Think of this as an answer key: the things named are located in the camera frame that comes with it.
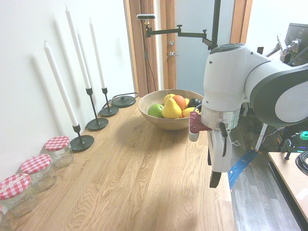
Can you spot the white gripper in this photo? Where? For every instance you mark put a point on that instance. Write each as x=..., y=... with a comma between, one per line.
x=220, y=154

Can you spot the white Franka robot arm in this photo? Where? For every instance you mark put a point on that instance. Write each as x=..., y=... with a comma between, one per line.
x=223, y=79

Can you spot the yellow pear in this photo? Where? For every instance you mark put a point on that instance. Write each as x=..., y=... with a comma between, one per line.
x=170, y=110

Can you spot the white stand leg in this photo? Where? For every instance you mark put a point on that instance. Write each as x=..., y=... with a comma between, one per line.
x=261, y=137

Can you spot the round wooden bowl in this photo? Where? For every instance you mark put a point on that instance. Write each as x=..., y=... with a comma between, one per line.
x=168, y=124

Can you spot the black table clamp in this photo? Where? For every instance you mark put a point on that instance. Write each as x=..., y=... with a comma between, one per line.
x=287, y=149

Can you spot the light wooden side table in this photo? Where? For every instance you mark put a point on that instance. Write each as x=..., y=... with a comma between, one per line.
x=293, y=185

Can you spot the dark green avocado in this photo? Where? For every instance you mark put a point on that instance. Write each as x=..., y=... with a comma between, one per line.
x=194, y=102

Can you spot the small yellow fruit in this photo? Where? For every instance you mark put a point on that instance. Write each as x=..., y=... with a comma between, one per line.
x=187, y=103

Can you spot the orange fruit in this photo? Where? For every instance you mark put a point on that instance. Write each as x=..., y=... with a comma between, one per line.
x=180, y=100

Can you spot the green apple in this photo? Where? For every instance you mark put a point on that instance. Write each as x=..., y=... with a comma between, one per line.
x=155, y=111

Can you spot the green round cap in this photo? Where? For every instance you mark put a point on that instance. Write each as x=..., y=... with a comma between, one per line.
x=304, y=135

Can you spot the black round kettle base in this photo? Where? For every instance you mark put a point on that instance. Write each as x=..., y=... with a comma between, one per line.
x=124, y=101

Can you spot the medium black candle holder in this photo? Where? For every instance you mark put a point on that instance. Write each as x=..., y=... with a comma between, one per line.
x=109, y=111

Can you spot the tall black candle holder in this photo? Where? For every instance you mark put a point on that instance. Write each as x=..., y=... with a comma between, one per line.
x=96, y=124

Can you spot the short black candle holder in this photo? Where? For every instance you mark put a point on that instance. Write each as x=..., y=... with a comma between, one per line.
x=81, y=143

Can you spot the black vertical pole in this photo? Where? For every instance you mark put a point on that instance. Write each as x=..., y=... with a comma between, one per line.
x=216, y=19

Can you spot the glass jar red checkered lid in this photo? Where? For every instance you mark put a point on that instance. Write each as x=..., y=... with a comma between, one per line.
x=14, y=185
x=57, y=144
x=36, y=164

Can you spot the black computer monitor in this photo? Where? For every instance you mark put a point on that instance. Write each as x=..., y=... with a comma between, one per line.
x=296, y=31

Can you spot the white taper candle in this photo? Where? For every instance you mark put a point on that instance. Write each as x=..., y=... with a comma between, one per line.
x=61, y=84
x=78, y=48
x=97, y=55

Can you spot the maroon grey wrist camera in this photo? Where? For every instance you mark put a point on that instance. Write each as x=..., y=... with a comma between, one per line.
x=194, y=125

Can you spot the grey door wooden frame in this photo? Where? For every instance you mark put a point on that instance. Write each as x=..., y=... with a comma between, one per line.
x=192, y=72

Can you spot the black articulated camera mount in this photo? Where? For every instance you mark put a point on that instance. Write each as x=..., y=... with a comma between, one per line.
x=190, y=34

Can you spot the silver depth camera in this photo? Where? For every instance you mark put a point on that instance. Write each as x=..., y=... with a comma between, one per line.
x=146, y=16

